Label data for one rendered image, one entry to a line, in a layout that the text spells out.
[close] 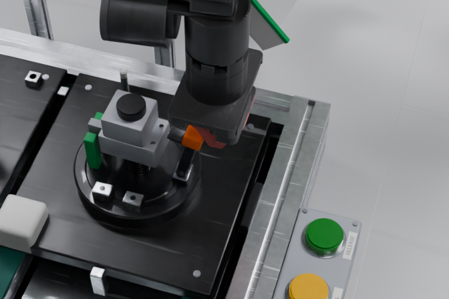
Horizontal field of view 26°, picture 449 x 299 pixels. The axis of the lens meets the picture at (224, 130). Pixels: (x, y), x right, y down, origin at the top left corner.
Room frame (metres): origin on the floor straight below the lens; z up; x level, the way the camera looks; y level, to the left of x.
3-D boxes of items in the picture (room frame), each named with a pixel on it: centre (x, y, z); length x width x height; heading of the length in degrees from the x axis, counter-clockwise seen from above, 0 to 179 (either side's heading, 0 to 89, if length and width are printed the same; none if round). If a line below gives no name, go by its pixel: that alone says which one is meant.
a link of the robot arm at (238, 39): (0.59, 0.01, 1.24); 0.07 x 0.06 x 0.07; 81
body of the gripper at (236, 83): (0.59, 0.01, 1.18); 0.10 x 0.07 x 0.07; 163
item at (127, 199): (0.56, 0.10, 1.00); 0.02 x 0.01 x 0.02; 73
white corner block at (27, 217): (0.55, 0.22, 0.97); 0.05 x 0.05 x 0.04; 73
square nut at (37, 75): (0.75, 0.23, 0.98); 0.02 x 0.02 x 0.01; 73
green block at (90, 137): (0.61, 0.14, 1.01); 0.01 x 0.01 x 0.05; 73
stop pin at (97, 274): (0.49, 0.13, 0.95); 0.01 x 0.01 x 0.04; 73
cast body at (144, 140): (0.62, 0.10, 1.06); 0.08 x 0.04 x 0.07; 70
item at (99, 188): (0.57, 0.13, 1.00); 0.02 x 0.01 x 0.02; 73
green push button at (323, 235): (0.54, -0.11, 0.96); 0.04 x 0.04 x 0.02
